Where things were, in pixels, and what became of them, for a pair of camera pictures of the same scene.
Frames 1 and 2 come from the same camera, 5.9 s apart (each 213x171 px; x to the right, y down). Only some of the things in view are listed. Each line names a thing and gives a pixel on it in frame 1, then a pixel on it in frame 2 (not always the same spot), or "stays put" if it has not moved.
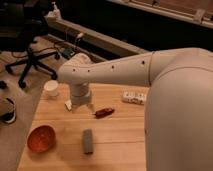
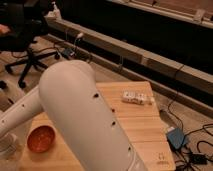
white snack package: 135,97 stays put
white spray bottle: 54,15 stays put
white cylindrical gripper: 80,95 -> 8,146
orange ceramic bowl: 41,138 stays put
